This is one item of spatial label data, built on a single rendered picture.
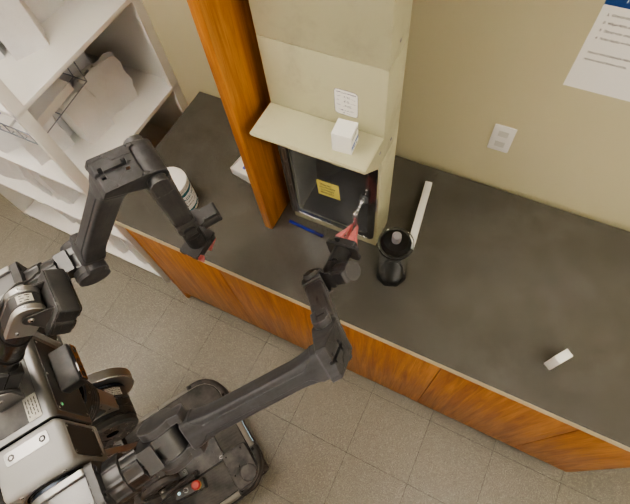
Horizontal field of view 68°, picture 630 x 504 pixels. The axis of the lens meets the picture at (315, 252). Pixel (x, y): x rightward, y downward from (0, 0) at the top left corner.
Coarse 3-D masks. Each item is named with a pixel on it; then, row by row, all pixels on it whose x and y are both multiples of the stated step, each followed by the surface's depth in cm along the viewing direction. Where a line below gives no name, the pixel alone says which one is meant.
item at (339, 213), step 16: (288, 160) 140; (304, 160) 136; (320, 160) 132; (304, 176) 144; (320, 176) 139; (336, 176) 135; (352, 176) 131; (368, 176) 128; (304, 192) 152; (352, 192) 139; (368, 192) 135; (304, 208) 162; (320, 208) 156; (336, 208) 151; (352, 208) 147; (368, 208) 142; (336, 224) 161; (368, 224) 151
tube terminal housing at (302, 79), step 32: (288, 64) 107; (320, 64) 102; (352, 64) 98; (288, 96) 116; (320, 96) 111; (384, 96) 102; (384, 128) 110; (384, 160) 123; (384, 192) 141; (384, 224) 164
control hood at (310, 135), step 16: (272, 112) 120; (288, 112) 119; (256, 128) 118; (272, 128) 117; (288, 128) 117; (304, 128) 116; (320, 128) 116; (288, 144) 114; (304, 144) 114; (320, 144) 114; (368, 144) 112; (336, 160) 111; (352, 160) 111; (368, 160) 110
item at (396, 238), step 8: (392, 232) 138; (400, 232) 138; (384, 240) 137; (392, 240) 136; (400, 240) 135; (408, 240) 137; (384, 248) 137; (392, 248) 136; (400, 248) 136; (408, 248) 136
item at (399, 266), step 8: (384, 232) 140; (408, 232) 139; (392, 256) 136; (400, 256) 136; (408, 256) 142; (384, 264) 144; (392, 264) 141; (400, 264) 142; (384, 272) 149; (392, 272) 146; (400, 272) 148; (384, 280) 154; (392, 280) 152
